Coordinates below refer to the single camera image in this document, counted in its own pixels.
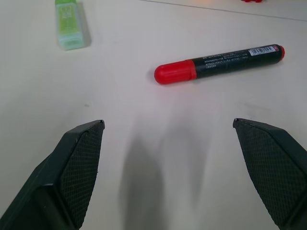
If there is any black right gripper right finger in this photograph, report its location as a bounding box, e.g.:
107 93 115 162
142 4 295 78
233 117 307 230

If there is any red and black marker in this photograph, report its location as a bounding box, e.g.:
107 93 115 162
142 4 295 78
154 44 286 85

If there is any green translucent glue bottle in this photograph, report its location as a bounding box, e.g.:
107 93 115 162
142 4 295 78
55 0 86 51

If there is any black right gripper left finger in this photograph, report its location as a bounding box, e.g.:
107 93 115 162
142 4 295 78
0 119 105 230

